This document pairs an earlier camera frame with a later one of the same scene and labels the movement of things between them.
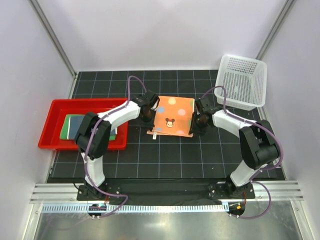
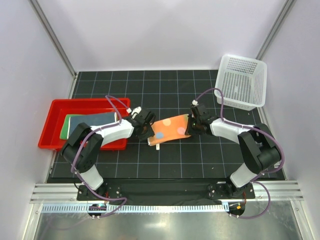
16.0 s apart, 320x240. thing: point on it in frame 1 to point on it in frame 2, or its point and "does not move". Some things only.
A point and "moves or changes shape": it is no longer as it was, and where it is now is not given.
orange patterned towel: [173, 116] moves or changes shape
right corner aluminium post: [287, 8] does not move
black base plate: [160, 193] does not move
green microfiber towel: [64, 131] does not move
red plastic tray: [50, 137] does not move
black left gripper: [150, 125] to [150, 133]
